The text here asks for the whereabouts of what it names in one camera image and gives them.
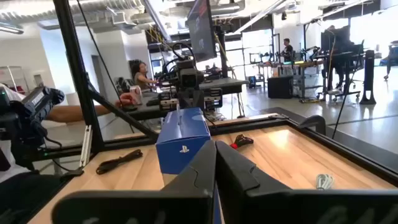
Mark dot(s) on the white plastic strip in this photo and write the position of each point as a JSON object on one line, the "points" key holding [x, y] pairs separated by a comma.
{"points": [[86, 146]]}

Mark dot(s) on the black desk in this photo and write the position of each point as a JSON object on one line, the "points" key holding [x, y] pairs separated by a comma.
{"points": [[224, 84]]}

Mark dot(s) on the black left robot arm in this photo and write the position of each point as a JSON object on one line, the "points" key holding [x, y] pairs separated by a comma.
{"points": [[186, 73]]}

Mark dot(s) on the dark monitor screen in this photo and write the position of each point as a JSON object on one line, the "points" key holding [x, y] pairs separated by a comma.
{"points": [[202, 31]]}

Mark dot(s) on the black robot workstation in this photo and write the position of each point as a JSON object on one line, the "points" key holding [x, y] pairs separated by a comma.
{"points": [[339, 46]]}

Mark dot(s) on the black pedestal stand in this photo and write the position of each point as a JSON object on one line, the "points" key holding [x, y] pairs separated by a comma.
{"points": [[369, 77]]}

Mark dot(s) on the person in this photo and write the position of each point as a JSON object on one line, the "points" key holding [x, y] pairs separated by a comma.
{"points": [[287, 49], [77, 113], [141, 74]]}

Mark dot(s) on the blue cardboard box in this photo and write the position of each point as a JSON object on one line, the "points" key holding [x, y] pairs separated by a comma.
{"points": [[182, 140]]}

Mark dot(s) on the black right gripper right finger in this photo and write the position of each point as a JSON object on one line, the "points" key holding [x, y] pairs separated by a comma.
{"points": [[280, 205]]}

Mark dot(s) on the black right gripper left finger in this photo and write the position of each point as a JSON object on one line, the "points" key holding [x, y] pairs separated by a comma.
{"points": [[174, 205]]}

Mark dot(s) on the black equipment box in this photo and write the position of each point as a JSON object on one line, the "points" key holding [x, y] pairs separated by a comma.
{"points": [[280, 87]]}

